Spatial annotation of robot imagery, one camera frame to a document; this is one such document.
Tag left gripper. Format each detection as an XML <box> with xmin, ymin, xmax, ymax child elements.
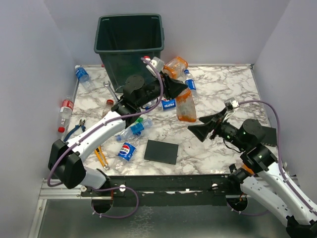
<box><xmin>136</xmin><ymin>70</ymin><xmax>187</xmax><ymax>108</ymax></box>

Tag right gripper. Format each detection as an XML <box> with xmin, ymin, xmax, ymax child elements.
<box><xmin>188</xmin><ymin>107</ymin><xmax>248</xmax><ymax>151</ymax></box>

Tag blue label water bottle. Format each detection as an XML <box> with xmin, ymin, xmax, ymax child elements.
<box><xmin>184</xmin><ymin>69</ymin><xmax>198</xmax><ymax>99</ymax></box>

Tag pepsi bottle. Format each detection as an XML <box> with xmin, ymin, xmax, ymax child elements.
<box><xmin>161</xmin><ymin>99</ymin><xmax>176</xmax><ymax>111</ymax></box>
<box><xmin>113</xmin><ymin>141</ymin><xmax>137</xmax><ymax>173</ymax></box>

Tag crushed orange tea bottle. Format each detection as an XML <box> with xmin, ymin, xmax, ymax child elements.
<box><xmin>175</xmin><ymin>88</ymin><xmax>197</xmax><ymax>122</ymax></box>

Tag clear crushed water bottle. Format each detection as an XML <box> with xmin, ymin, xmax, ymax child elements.
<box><xmin>143</xmin><ymin>98</ymin><xmax>159</xmax><ymax>110</ymax></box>

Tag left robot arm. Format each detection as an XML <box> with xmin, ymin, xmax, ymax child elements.
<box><xmin>48</xmin><ymin>73</ymin><xmax>188</xmax><ymax>196</ymax></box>

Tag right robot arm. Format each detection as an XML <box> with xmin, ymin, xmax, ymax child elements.
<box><xmin>188</xmin><ymin>110</ymin><xmax>317</xmax><ymax>238</ymax></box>

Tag dark green bin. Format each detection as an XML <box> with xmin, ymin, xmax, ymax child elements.
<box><xmin>94</xmin><ymin>14</ymin><xmax>164</xmax><ymax>93</ymax></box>

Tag large orange jar bottle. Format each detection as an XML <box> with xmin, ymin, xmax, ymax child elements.
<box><xmin>162</xmin><ymin>57</ymin><xmax>188</xmax><ymax>79</ymax></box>

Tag green crushed bottle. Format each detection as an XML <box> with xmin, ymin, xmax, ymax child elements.
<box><xmin>135</xmin><ymin>117</ymin><xmax>144</xmax><ymax>124</ymax></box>

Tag orange object by right base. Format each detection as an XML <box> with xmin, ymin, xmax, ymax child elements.
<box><xmin>243</xmin><ymin>164</ymin><xmax>255</xmax><ymax>175</ymax></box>

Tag black flat box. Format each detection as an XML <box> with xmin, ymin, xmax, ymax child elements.
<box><xmin>144</xmin><ymin>140</ymin><xmax>179</xmax><ymax>165</ymax></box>

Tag blue cap water bottle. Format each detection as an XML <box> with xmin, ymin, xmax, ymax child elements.
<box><xmin>115</xmin><ymin>119</ymin><xmax>153</xmax><ymax>141</ymax></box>

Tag black box at right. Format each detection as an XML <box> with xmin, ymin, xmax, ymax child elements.
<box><xmin>262</xmin><ymin>126</ymin><xmax>277</xmax><ymax>147</ymax></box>

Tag steel wrench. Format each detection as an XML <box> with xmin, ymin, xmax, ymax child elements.
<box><xmin>103</xmin><ymin>81</ymin><xmax>118</xmax><ymax>102</ymax></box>

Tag small red cap bottle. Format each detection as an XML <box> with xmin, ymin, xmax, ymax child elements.
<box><xmin>102</xmin><ymin>99</ymin><xmax>114</xmax><ymax>118</ymax></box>

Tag blue water bottle far left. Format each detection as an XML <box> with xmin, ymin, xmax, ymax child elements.
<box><xmin>75</xmin><ymin>65</ymin><xmax>95</xmax><ymax>91</ymax></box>

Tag yellow utility knife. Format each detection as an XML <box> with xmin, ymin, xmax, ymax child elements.
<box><xmin>94</xmin><ymin>146</ymin><xmax>109</xmax><ymax>170</ymax></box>

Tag red cola bottle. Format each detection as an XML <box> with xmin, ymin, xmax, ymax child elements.
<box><xmin>57</xmin><ymin>97</ymin><xmax>74</xmax><ymax>133</ymax></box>

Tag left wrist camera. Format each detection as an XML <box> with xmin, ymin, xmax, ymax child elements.
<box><xmin>144</xmin><ymin>56</ymin><xmax>164</xmax><ymax>72</ymax></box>

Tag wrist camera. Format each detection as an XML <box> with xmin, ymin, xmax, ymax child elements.
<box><xmin>224</xmin><ymin>97</ymin><xmax>240</xmax><ymax>114</ymax></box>
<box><xmin>144</xmin><ymin>56</ymin><xmax>164</xmax><ymax>72</ymax></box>

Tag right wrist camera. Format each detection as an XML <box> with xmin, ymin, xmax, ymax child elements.
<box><xmin>224</xmin><ymin>97</ymin><xmax>240</xmax><ymax>114</ymax></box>

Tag black mounting rail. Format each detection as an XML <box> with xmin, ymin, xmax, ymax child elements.
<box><xmin>81</xmin><ymin>174</ymin><xmax>242</xmax><ymax>207</ymax></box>

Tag blue handled pliers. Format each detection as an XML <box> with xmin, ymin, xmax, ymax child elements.
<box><xmin>63</xmin><ymin>119</ymin><xmax>87</xmax><ymax>142</ymax></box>

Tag aluminium frame rail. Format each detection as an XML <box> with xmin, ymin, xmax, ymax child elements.
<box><xmin>28</xmin><ymin>179</ymin><xmax>111</xmax><ymax>238</ymax></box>

